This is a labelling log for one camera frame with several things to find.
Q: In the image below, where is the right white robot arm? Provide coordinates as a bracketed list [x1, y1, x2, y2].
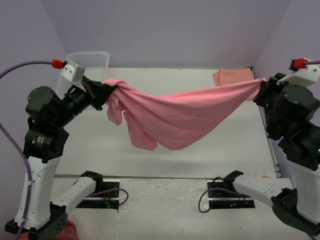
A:
[223, 73, 320, 237]

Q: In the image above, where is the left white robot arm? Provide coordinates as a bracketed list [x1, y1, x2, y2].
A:
[5, 78, 115, 240]

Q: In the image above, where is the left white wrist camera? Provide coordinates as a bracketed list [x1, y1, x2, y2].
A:
[60, 60, 86, 91]

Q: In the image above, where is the folded salmon t shirt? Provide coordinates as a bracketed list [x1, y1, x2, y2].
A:
[212, 68, 255, 87]

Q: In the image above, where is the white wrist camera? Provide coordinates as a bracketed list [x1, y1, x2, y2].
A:
[277, 58, 320, 87]
[60, 60, 86, 91]

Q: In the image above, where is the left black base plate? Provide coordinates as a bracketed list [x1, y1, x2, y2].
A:
[76, 179, 120, 210]

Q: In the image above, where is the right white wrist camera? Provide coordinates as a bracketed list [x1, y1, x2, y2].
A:
[277, 58, 320, 87]

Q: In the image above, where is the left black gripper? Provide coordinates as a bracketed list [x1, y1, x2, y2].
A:
[54, 73, 118, 125]

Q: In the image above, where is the pink t shirt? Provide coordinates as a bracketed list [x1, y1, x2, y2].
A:
[102, 78, 266, 151]

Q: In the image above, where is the white plastic basket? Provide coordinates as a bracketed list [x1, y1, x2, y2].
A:
[55, 51, 111, 97]

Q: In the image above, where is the crumpled salmon shirt pile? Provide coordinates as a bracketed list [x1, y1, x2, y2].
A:
[15, 220, 80, 240]

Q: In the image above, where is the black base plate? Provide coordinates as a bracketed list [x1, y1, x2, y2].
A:
[207, 179, 256, 210]
[76, 179, 120, 210]

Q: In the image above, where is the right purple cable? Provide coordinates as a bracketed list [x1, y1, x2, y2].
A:
[197, 57, 320, 240]

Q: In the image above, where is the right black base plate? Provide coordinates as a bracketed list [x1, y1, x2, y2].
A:
[207, 179, 256, 210]

